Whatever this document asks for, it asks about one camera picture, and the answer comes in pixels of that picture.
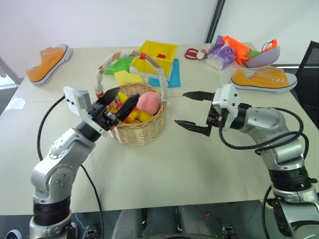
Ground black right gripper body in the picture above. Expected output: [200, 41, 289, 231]
[206, 102, 223, 128]

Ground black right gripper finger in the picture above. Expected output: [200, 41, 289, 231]
[173, 119, 212, 137]
[182, 91, 215, 102]

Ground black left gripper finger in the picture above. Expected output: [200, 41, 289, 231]
[102, 87, 121, 106]
[116, 94, 141, 122]

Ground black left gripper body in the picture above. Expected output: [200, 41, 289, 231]
[90, 98, 120, 131]

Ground yellow orange toy mango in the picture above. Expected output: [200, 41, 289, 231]
[124, 109, 140, 124]

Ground pink toy peach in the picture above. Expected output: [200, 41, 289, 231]
[137, 92, 161, 116]

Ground yellow toy lemon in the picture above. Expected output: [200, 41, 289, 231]
[138, 111, 156, 123]

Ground yellow sponge cloth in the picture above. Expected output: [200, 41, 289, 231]
[114, 70, 145, 85]

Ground green plastic sheet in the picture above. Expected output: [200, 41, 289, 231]
[104, 56, 136, 76]

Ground blue sheet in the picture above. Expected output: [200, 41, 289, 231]
[147, 58, 181, 88]

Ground white tube with red print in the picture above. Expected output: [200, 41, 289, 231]
[196, 48, 213, 61]

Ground purple refill pouch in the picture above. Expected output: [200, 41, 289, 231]
[205, 35, 240, 71]

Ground yellow plastic bin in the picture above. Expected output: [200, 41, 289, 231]
[138, 40, 179, 77]

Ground orange canvas sneaker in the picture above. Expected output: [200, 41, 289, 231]
[230, 68, 298, 95]
[24, 43, 72, 87]

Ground orange cloth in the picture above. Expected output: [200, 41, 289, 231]
[221, 35, 279, 66]

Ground green toy fruit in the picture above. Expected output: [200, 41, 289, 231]
[245, 49, 261, 59]

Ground purple bowl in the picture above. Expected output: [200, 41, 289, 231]
[242, 46, 282, 69]

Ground dark grey rounded shape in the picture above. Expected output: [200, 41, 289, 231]
[178, 205, 226, 239]
[111, 207, 180, 239]

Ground black mesh chair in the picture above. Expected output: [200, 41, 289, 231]
[290, 40, 319, 108]

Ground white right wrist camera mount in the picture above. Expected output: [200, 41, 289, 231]
[211, 83, 240, 132]

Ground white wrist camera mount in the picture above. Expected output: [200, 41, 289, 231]
[62, 86, 110, 137]
[211, 83, 240, 132]

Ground wicker basket with wrapped handle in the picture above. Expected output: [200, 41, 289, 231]
[94, 49, 170, 147]

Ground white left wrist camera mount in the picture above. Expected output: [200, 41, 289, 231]
[62, 86, 110, 137]

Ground red handled scissors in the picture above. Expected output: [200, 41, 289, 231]
[184, 47, 200, 60]

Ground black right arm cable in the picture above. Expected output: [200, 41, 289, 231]
[218, 107, 311, 156]

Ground dark window frame post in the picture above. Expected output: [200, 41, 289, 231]
[204, 0, 226, 43]

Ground black robot waist cable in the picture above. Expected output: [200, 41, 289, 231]
[261, 185, 275, 239]

